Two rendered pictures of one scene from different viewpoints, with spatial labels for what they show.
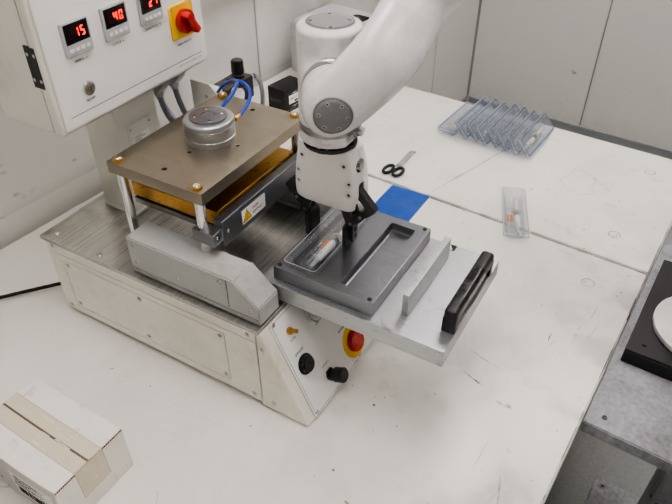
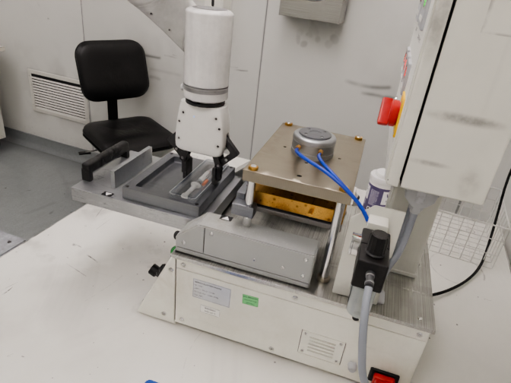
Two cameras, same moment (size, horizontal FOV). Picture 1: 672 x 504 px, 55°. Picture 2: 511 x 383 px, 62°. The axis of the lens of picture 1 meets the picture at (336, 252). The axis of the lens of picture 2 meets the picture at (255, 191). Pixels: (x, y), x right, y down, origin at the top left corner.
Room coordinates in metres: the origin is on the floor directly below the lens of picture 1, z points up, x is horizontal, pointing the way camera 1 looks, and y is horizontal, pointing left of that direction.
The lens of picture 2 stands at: (1.58, -0.10, 1.40)
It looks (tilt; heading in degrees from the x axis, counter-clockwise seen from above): 28 degrees down; 164
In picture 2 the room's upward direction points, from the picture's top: 7 degrees clockwise
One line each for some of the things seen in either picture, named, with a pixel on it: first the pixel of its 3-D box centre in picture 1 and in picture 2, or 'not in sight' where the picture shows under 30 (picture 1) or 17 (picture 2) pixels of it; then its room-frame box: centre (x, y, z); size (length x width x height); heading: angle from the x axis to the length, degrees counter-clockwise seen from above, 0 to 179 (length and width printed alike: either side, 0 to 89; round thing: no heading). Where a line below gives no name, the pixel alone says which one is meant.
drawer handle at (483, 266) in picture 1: (469, 290); (106, 159); (0.68, -0.19, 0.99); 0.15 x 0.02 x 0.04; 150
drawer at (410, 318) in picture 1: (382, 268); (162, 181); (0.75, -0.07, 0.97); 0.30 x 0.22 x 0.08; 60
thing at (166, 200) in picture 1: (217, 159); (306, 175); (0.91, 0.19, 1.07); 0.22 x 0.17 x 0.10; 150
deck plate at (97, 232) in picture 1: (208, 224); (312, 238); (0.92, 0.23, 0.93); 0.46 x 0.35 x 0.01; 60
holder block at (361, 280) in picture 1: (354, 252); (182, 181); (0.77, -0.03, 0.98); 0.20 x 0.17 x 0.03; 150
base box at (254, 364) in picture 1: (238, 265); (285, 272); (0.91, 0.18, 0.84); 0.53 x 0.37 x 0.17; 60
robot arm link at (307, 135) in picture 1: (331, 128); (204, 91); (0.79, 0.01, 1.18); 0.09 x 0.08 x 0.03; 60
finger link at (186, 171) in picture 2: (356, 227); (182, 160); (0.77, -0.03, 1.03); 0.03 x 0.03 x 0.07; 60
